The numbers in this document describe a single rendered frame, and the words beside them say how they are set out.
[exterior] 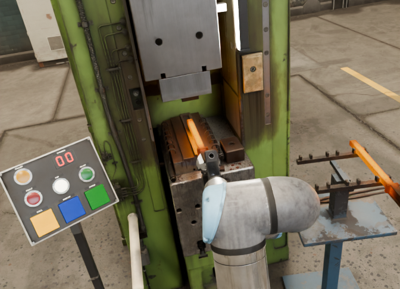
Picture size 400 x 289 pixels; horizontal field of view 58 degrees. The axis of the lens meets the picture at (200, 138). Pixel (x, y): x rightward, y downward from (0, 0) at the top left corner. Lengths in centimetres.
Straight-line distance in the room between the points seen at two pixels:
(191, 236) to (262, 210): 108
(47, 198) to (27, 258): 151
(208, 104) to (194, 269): 87
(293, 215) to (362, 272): 174
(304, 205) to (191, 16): 84
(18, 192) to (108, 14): 72
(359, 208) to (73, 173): 126
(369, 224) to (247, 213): 111
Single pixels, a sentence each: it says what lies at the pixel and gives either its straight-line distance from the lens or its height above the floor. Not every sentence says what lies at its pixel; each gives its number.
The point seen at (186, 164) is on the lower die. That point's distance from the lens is 159.
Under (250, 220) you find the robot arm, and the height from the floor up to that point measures 135.
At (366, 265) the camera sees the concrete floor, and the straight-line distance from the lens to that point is 250.
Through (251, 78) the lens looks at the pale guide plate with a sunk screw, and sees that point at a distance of 162.
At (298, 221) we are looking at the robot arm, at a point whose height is 133.
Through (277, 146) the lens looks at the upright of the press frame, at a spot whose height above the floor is 85.
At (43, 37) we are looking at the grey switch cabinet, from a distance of 695.
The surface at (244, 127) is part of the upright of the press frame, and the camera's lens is 174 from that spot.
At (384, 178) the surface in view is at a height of 93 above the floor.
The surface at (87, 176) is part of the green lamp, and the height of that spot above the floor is 108.
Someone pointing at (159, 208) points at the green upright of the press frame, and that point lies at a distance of 190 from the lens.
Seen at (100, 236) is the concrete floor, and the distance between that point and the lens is 281.
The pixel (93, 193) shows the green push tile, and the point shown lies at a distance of 144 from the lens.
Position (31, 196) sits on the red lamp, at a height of 110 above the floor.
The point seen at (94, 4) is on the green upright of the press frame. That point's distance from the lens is 147.
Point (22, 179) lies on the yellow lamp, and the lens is 142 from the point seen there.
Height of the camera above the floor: 185
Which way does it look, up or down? 30 degrees down
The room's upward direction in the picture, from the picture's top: 7 degrees counter-clockwise
